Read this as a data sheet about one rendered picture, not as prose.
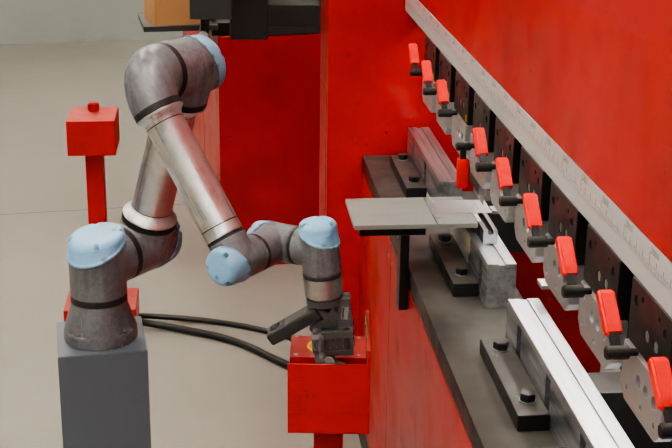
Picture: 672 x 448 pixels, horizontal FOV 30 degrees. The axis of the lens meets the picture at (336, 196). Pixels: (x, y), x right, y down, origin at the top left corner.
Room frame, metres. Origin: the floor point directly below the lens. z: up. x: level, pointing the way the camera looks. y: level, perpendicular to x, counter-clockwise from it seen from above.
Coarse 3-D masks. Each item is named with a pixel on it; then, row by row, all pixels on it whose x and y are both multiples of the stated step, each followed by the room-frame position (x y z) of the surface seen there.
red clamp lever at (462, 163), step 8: (456, 144) 2.42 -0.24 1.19; (464, 144) 2.41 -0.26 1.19; (472, 144) 2.42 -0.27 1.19; (464, 152) 2.42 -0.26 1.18; (464, 160) 2.41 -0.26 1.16; (456, 168) 2.43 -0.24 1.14; (464, 168) 2.41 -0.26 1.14; (456, 176) 2.42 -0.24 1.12; (464, 176) 2.41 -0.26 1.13; (456, 184) 2.42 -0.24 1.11; (464, 184) 2.41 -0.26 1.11
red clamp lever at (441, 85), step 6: (438, 84) 2.67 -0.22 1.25; (444, 84) 2.68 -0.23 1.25; (438, 90) 2.67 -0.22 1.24; (444, 90) 2.66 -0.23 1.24; (438, 96) 2.65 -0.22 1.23; (444, 96) 2.65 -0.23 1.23; (438, 102) 2.65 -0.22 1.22; (444, 102) 2.64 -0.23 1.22; (444, 108) 2.63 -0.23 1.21; (438, 114) 2.62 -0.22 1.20; (444, 114) 2.62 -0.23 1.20; (450, 114) 2.62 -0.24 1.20; (456, 114) 2.62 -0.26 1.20
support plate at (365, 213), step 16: (352, 208) 2.58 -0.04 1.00; (368, 208) 2.58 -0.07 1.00; (384, 208) 2.58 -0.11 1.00; (400, 208) 2.58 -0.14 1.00; (416, 208) 2.58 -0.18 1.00; (352, 224) 2.49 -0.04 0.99; (368, 224) 2.47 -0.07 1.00; (384, 224) 2.47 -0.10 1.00; (400, 224) 2.48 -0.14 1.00; (416, 224) 2.48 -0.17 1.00; (432, 224) 2.48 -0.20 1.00; (448, 224) 2.48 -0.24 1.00; (464, 224) 2.49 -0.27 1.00
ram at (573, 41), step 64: (448, 0) 2.80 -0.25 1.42; (512, 0) 2.21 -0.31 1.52; (576, 0) 1.82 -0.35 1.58; (640, 0) 1.55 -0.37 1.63; (512, 64) 2.18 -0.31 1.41; (576, 64) 1.80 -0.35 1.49; (640, 64) 1.53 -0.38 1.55; (512, 128) 2.15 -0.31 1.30; (576, 128) 1.77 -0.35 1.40; (640, 128) 1.51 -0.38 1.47; (576, 192) 1.75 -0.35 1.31; (640, 192) 1.49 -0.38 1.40
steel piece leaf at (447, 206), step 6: (426, 198) 2.63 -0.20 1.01; (432, 204) 2.55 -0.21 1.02; (438, 204) 2.60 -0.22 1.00; (444, 204) 2.61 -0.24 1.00; (450, 204) 2.61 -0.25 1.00; (456, 204) 2.61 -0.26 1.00; (462, 204) 2.61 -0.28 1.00; (468, 204) 2.61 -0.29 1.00; (474, 204) 2.61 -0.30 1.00; (432, 210) 2.55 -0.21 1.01; (438, 210) 2.56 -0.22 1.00; (444, 210) 2.56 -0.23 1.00; (450, 210) 2.57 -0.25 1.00; (456, 210) 2.57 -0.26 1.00; (462, 210) 2.57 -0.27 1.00; (468, 210) 2.57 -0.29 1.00; (474, 210) 2.57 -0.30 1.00
